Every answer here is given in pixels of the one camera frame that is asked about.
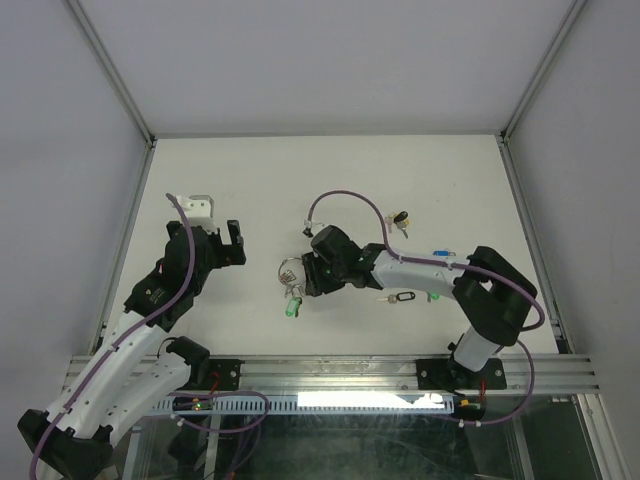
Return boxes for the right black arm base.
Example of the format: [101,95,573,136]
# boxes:
[415,357,507,393]

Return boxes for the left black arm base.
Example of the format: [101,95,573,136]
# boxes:
[183,357,243,393]

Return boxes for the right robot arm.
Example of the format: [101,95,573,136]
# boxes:
[302,225,537,387]

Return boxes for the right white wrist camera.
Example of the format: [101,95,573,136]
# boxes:
[302,219,326,238]

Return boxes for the yellow black tag key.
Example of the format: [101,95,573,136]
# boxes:
[384,211,409,239]

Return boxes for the silver keyring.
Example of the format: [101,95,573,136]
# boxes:
[277,256,306,297]

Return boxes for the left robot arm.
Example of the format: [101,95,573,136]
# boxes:
[18,220,246,479]

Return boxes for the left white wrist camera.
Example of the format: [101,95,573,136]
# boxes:
[176,195,219,234]

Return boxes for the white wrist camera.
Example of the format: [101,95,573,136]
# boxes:
[302,219,326,238]
[176,195,219,234]

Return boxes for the aluminium mounting rail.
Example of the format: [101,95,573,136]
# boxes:
[62,352,601,401]

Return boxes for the grey slotted cable duct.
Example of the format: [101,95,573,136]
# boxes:
[151,391,454,415]

